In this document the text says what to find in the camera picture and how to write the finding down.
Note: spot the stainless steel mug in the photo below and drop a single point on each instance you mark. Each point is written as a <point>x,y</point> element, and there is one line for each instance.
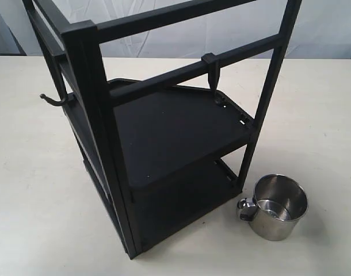
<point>277,204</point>

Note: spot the black front hook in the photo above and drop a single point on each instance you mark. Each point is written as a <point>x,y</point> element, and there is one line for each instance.
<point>213,66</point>

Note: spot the black side hook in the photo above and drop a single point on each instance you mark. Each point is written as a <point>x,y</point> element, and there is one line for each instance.
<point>59,68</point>

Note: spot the black metal shelf rack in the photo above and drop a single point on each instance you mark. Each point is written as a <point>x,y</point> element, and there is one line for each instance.
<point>164,151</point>

